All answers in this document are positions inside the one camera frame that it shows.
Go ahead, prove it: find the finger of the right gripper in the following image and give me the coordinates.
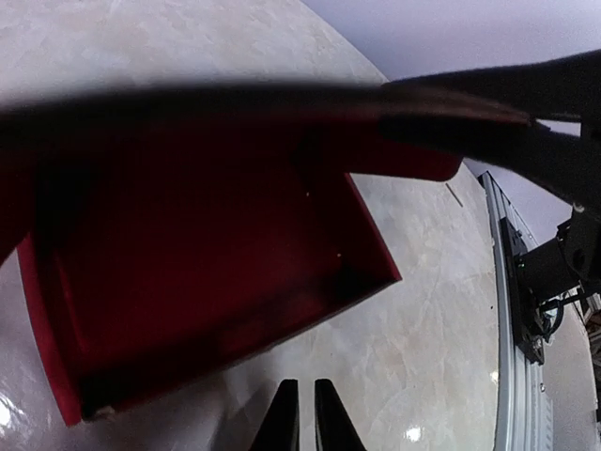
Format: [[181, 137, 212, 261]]
[[379, 116, 600, 216], [390, 50, 600, 125]]

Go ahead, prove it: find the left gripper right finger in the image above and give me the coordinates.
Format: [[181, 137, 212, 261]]
[[315, 379, 364, 451]]

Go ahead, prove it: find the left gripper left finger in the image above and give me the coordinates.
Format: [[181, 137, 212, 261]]
[[250, 379, 300, 451]]

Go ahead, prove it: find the red paper box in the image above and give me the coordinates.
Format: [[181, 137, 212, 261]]
[[1, 83, 529, 426]]

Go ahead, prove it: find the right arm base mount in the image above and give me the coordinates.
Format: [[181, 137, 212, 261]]
[[500, 210, 600, 365]]

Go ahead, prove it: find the front aluminium rail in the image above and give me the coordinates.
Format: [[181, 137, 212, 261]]
[[477, 171, 588, 451]]

